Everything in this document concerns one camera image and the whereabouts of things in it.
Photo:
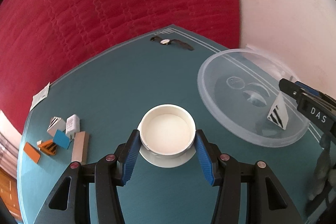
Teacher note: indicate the wooden cabinet door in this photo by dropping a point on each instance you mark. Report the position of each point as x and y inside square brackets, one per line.
[9, 194]

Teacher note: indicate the white ceramic bowl with saucer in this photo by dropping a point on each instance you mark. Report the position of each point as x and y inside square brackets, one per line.
[167, 134]

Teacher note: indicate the clear plastic basin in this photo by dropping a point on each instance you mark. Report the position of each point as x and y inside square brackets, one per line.
[238, 87]

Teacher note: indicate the white usb charger plug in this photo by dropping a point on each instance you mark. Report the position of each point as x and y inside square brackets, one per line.
[72, 126]

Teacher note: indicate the red quilted blanket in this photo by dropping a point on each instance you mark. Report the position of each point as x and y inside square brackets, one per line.
[43, 39]

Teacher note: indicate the large orange wedge block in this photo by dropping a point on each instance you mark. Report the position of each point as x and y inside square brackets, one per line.
[32, 153]

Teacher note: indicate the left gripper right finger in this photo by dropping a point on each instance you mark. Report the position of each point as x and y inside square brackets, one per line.
[206, 157]

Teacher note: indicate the grey gloved right hand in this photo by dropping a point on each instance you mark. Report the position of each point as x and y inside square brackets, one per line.
[323, 171]

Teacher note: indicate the black strap wristwatch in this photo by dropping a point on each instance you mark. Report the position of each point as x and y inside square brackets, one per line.
[166, 42]

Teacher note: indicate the white paper leaflet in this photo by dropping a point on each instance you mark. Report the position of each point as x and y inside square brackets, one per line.
[37, 98]

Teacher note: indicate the blue wedge block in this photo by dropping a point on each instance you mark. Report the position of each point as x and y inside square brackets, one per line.
[61, 139]

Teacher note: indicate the brown wooden block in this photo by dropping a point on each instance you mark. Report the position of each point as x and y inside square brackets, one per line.
[80, 147]

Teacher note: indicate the orange striped wedge block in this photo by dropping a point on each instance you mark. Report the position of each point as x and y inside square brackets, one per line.
[48, 147]

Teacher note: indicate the tall white zebra wedge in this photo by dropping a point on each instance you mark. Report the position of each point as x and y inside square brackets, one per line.
[278, 114]

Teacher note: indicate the teal table mat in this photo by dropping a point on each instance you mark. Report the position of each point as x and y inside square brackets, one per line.
[111, 93]

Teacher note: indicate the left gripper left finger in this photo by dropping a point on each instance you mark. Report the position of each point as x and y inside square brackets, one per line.
[129, 156]

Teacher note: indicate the white zebra striped wedge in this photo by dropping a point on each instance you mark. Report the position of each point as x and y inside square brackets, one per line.
[56, 123]

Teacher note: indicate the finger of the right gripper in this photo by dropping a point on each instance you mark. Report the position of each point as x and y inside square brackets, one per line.
[292, 90]
[307, 88]

